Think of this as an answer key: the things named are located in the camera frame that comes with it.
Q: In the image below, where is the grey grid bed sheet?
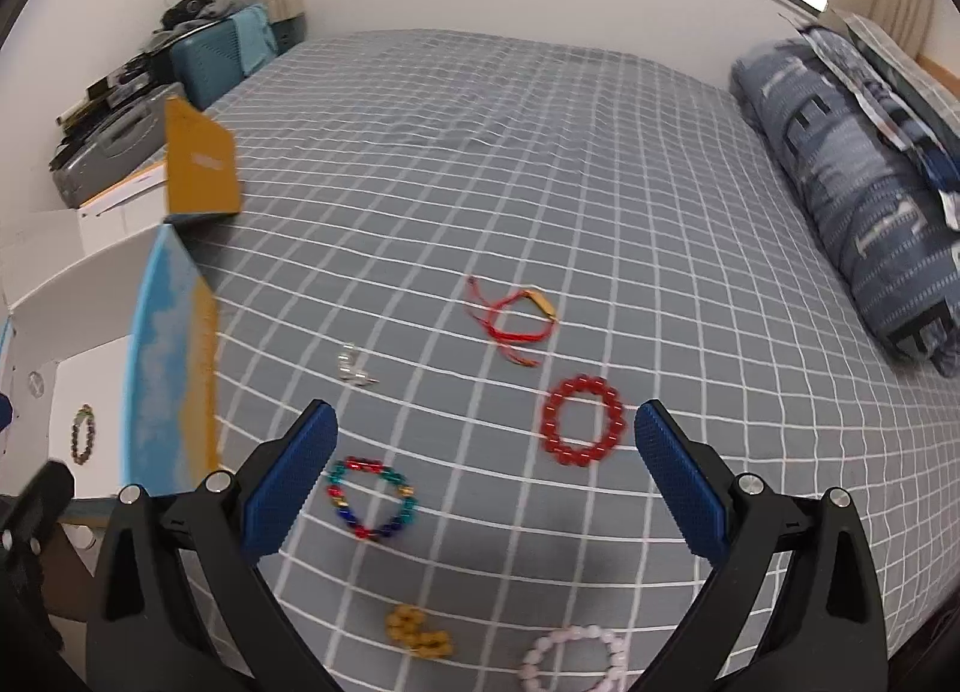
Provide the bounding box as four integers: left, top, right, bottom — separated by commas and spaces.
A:
172, 28, 953, 692

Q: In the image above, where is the teal suitcase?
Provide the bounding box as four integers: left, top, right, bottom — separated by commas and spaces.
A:
169, 5, 278, 112

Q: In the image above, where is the grey suitcase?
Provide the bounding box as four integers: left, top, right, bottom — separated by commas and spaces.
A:
49, 83, 185, 207

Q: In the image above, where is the red bead bracelet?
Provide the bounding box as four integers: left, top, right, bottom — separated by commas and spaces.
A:
540, 375, 626, 468

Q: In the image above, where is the pink bead bracelet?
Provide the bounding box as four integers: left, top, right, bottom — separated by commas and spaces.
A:
520, 626, 631, 692

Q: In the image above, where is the black clutter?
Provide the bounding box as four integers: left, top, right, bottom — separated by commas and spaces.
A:
56, 47, 173, 138

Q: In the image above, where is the yellow bead bracelet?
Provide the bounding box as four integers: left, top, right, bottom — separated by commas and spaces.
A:
385, 603, 455, 661

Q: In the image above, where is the white box with yellow-blue flaps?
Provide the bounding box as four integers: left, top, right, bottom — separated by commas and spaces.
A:
0, 98, 245, 505

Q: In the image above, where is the blue white patterned cloth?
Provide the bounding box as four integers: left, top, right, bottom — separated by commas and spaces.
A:
799, 24, 960, 228

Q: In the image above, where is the grey grid pillow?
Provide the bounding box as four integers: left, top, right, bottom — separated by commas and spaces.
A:
844, 13, 960, 112

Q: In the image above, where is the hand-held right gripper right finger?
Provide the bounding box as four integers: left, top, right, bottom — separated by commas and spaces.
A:
634, 399, 890, 692

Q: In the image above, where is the rolled blue patterned duvet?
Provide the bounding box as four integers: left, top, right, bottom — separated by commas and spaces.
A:
729, 35, 960, 382

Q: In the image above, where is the red cord bracelet gold bar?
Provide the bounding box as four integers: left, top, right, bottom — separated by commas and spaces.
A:
465, 275, 560, 369

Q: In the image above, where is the dark bead bracelet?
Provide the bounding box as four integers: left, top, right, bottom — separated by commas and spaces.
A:
70, 403, 97, 466

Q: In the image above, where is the multicolour bead bracelet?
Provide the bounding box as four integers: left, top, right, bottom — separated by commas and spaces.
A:
328, 458, 418, 543

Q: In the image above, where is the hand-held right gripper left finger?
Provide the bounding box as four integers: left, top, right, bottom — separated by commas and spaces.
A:
84, 399, 353, 692

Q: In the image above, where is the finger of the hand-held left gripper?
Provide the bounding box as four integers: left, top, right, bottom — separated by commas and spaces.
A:
0, 461, 77, 652

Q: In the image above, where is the pile of dark clothes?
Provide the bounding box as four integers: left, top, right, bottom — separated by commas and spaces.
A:
154, 0, 241, 37

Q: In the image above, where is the pair of silver earrings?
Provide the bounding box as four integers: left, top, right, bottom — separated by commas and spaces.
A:
335, 343, 380, 388

